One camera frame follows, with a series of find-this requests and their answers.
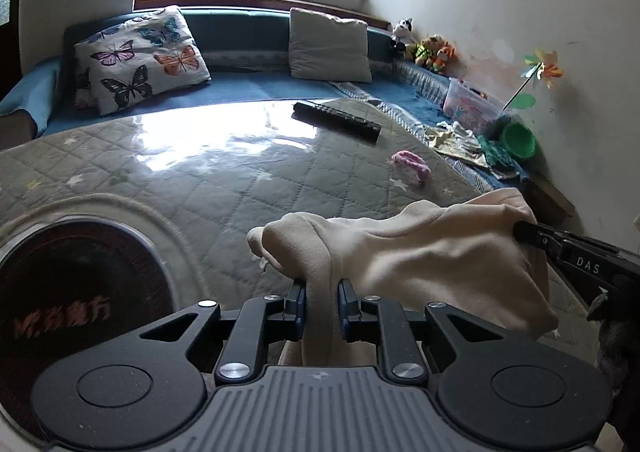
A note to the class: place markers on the clear plastic storage box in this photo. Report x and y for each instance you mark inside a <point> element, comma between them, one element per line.
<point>470,102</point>

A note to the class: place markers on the blue blanket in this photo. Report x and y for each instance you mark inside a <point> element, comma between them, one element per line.
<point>27,89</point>

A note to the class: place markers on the black and white cow plush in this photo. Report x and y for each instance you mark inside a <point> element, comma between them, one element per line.
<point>402,32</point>

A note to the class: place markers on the green plastic bowl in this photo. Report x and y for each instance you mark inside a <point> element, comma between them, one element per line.
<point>520,141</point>

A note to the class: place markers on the orange tiger plush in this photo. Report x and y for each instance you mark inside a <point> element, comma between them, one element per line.
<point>444,58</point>

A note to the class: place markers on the round dark hot plate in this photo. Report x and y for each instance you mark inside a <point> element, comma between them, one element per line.
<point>75,277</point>

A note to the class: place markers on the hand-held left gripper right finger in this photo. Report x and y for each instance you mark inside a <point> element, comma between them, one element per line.
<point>343,307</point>

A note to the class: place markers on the dark green plastic toy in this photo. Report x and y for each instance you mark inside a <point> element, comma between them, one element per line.
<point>497,154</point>

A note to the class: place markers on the plain grey pillow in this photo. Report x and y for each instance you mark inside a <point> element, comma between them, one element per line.
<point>330,44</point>

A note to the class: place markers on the black remote control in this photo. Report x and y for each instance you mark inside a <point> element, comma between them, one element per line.
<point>337,121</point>

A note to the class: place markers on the crumpled pale cloth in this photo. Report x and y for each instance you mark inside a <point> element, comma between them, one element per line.
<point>455,139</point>

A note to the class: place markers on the colourful paper pinwheel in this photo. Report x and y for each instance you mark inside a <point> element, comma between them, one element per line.
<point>542,67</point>

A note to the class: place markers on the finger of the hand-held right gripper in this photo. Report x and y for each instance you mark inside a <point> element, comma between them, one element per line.
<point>530,231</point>

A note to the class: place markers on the blue sofa bench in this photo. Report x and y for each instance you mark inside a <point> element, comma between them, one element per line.
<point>250,87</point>

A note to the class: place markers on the person's right hand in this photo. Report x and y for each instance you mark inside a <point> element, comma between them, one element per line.
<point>617,347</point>

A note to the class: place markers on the butterfly print pillow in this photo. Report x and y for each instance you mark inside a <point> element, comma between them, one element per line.
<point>140,57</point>

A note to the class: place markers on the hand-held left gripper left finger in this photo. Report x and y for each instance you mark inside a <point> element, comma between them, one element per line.
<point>300,307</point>

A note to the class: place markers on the cream garment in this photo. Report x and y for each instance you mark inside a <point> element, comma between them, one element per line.
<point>425,252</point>

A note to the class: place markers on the yellow tiger plush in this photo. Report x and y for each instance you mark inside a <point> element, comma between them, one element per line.
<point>429,49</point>

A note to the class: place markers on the wooden board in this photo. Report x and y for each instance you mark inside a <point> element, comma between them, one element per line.
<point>552,194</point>

